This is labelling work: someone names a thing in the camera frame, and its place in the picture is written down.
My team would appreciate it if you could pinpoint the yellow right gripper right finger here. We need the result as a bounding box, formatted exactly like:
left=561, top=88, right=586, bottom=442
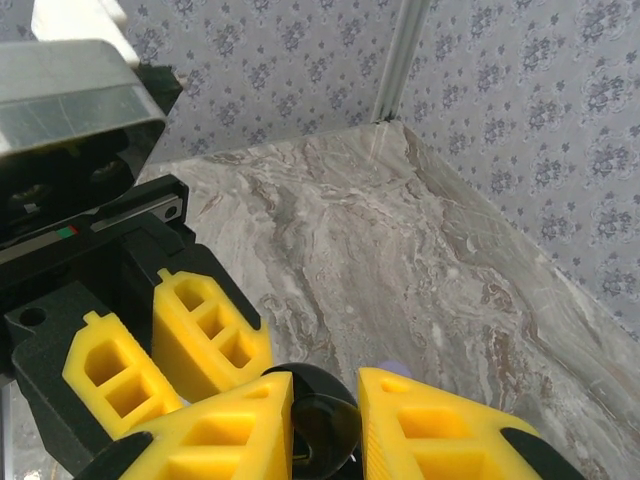
left=357, top=367, right=586, bottom=480

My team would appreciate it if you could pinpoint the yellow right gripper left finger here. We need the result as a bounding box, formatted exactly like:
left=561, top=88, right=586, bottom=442
left=94, top=372, right=294, bottom=480

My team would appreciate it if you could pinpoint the purple earbud charging case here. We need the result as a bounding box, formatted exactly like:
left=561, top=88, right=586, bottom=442
left=377, top=360, right=414, bottom=381

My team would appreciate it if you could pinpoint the black earbud charging case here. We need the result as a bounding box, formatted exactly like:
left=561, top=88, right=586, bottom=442
left=260, top=363, right=360, bottom=476

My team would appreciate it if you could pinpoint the aluminium corner post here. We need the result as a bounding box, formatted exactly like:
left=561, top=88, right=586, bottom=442
left=372, top=0, right=431, bottom=125

